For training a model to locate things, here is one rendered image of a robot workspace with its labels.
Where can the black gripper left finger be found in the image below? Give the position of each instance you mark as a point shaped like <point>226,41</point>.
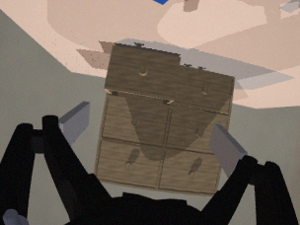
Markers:
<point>77,189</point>

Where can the brown wooden drawer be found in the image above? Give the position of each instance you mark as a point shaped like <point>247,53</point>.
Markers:
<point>193,88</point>
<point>189,172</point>
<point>156,81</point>
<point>128,164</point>
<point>186,130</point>
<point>149,122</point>

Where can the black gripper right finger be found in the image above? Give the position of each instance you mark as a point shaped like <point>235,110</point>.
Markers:
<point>273,202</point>

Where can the small brown wooden chest of drawers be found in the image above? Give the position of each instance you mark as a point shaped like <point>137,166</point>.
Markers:
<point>170,106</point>

